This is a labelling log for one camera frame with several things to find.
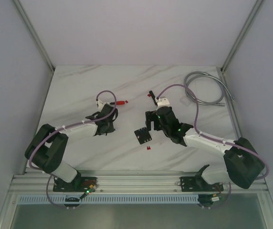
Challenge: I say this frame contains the black fuse box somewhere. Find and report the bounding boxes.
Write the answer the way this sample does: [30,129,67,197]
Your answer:
[134,127,152,145]

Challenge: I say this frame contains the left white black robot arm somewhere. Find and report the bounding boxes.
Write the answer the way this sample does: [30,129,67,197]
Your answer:
[25,100,118,192]

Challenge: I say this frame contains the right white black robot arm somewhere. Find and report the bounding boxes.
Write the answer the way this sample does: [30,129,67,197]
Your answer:
[145,106,265,190]

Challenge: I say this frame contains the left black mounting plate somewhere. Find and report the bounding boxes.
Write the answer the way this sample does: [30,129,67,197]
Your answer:
[53,177,97,192]

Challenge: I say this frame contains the black mounting plate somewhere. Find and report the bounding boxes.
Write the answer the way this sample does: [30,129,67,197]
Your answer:
[53,177,97,192]
[178,177,224,192]

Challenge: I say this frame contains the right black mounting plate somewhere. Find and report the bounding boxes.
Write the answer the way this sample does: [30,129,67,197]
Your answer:
[178,177,224,192]

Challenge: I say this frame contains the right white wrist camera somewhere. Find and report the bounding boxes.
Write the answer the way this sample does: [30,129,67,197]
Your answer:
[156,97,170,109]

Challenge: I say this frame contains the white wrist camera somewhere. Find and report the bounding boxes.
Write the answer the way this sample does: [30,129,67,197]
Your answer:
[96,99,109,112]
[156,97,170,109]

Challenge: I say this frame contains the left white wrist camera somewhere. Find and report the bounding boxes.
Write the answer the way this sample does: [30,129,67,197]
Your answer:
[96,99,109,112]

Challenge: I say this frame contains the black handle claw hammer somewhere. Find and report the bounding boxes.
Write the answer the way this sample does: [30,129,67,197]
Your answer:
[148,90,158,106]

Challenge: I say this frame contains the red handle screwdriver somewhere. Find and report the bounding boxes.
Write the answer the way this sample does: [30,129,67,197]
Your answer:
[110,101,126,105]

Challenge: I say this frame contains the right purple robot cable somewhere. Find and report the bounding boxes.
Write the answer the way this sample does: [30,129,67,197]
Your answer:
[157,83,270,179]

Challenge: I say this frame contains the grey coiled cable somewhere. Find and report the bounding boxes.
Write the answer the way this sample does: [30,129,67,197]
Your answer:
[183,71,236,108]

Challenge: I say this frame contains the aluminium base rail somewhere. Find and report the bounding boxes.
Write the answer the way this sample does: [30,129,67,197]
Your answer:
[7,169,268,194]

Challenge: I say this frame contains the white slotted cable duct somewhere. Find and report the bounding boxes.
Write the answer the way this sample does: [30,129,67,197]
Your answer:
[17,194,199,205]

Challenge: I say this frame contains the left aluminium frame post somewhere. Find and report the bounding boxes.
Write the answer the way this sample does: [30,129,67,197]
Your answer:
[11,0,55,74]

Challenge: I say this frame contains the aluminium frame post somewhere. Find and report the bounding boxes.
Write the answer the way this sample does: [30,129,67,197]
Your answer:
[11,0,55,74]
[221,0,265,73]

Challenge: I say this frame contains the right aluminium frame post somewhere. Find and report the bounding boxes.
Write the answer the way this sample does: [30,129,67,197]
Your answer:
[221,0,265,73]

